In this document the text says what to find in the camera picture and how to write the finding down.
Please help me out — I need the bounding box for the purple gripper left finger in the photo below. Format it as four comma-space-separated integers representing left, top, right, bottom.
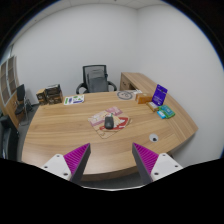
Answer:
40, 142, 92, 183

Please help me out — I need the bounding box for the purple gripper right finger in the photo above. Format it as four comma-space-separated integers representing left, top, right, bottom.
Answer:
131, 142, 184, 184

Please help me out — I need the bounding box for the black computer mouse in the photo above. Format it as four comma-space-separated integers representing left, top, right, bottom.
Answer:
104, 116, 114, 130

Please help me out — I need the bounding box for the blue small box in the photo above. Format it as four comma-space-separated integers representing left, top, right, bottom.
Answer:
157, 111, 166, 119

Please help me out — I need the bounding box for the green box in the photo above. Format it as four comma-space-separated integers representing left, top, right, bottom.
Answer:
159, 105, 175, 118

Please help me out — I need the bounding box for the yellow small box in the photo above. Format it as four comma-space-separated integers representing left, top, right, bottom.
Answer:
147, 102, 158, 112

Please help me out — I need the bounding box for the white sheet with stickers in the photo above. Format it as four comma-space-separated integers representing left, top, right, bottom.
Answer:
64, 95, 84, 105

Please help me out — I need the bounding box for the small orange box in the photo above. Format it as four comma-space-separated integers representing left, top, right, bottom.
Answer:
136, 93, 152, 104

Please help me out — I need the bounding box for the purple standing card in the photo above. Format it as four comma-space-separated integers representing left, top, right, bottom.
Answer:
152, 85, 168, 106

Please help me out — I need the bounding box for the dark cardboard box stack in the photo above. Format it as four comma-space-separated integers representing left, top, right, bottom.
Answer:
46, 84, 63, 105

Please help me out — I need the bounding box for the black chair at left edge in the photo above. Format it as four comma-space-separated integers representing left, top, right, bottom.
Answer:
0, 115, 19, 161

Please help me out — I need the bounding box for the black visitor chair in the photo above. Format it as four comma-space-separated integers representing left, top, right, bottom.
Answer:
15, 84, 33, 119

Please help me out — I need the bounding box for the wooden side cabinet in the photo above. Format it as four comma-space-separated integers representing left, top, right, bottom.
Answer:
120, 72, 157, 95

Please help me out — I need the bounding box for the grey mesh office chair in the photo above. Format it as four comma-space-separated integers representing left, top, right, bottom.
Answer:
76, 65, 117, 94

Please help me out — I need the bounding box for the wooden bookshelf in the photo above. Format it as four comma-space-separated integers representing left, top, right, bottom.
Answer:
0, 55, 20, 118

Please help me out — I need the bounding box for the desk cable grommet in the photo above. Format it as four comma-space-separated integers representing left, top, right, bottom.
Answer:
149, 134, 159, 142

